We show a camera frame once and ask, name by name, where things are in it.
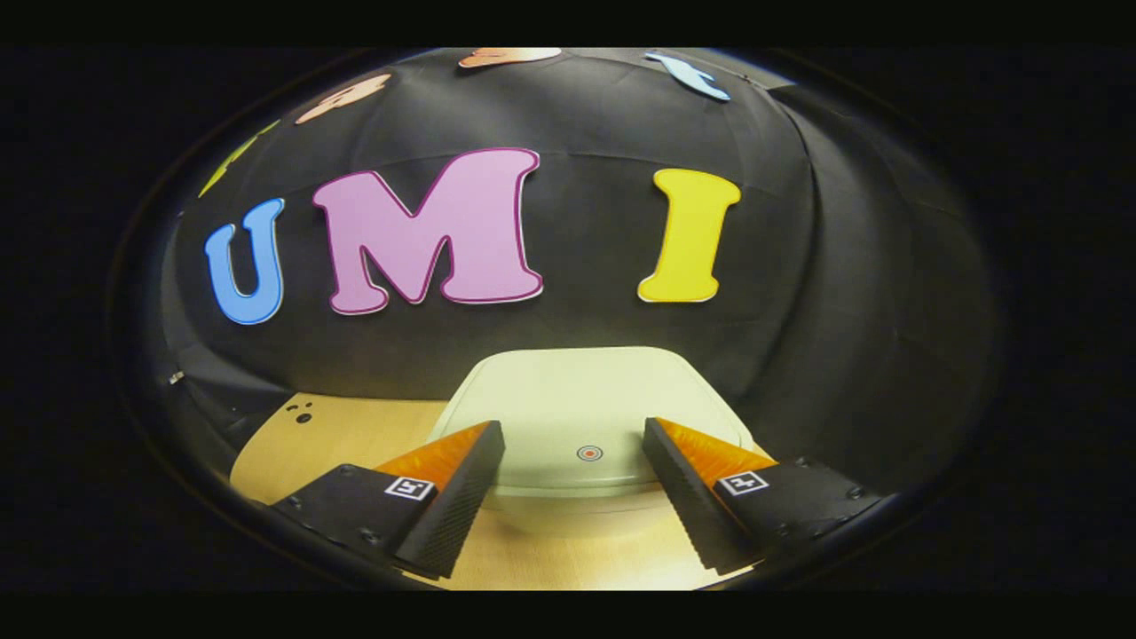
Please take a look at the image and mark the cream desktop garbage bin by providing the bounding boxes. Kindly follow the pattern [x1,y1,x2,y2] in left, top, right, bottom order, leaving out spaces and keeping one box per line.
[426,346,755,538]

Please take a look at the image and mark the wooden desktop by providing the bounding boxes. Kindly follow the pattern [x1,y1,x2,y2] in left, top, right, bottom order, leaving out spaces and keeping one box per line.
[229,393,764,591]

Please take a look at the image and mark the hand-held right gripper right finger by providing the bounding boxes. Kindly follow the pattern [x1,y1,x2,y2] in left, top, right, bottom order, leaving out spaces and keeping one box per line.
[643,417,886,573]

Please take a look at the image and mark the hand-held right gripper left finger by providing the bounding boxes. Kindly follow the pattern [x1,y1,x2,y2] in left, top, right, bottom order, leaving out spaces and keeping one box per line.
[271,420,506,580]

